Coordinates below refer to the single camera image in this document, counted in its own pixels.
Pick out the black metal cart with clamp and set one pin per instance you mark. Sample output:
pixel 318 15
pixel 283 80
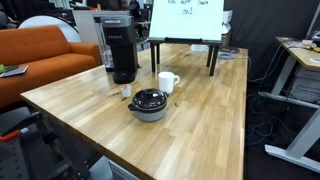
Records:
pixel 30 153

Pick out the white round table top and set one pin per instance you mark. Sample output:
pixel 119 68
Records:
pixel 68 30

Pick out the white ceramic mug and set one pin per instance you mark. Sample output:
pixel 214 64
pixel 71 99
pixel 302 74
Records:
pixel 167 81

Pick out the black coffee maker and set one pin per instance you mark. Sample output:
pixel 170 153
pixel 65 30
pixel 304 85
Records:
pixel 120 36

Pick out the grey tablet on sofa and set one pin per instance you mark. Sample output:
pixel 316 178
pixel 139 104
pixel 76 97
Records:
pixel 17 71

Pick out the white box under desk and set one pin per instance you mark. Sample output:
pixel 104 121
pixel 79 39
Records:
pixel 306 85

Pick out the small white coffee pod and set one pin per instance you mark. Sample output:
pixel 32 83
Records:
pixel 125 90

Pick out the orange sofa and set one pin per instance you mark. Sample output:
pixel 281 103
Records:
pixel 48 54

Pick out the white whiteboard on stand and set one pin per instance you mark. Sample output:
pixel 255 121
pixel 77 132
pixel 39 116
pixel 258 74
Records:
pixel 186 22

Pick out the grey pot with black lid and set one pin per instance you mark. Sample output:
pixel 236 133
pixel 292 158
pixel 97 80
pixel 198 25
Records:
pixel 149 104

